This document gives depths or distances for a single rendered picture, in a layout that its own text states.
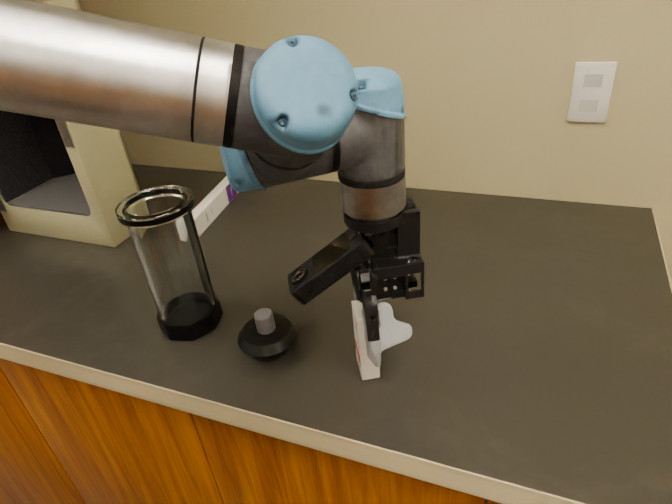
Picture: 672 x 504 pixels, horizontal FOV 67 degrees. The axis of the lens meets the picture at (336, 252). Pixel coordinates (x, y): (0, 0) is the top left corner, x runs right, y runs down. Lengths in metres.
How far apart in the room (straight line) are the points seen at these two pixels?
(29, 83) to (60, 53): 0.03
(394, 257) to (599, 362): 0.34
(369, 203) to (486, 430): 0.32
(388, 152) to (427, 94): 0.64
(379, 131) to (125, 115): 0.25
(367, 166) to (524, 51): 0.64
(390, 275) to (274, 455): 0.36
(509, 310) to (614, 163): 0.46
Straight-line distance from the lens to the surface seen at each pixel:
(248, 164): 0.49
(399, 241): 0.60
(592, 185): 1.21
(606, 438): 0.71
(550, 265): 0.97
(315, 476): 0.83
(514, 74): 1.13
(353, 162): 0.53
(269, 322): 0.76
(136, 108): 0.38
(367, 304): 0.61
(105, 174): 1.15
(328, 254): 0.61
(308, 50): 0.37
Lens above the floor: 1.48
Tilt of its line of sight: 33 degrees down
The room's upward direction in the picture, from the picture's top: 6 degrees counter-clockwise
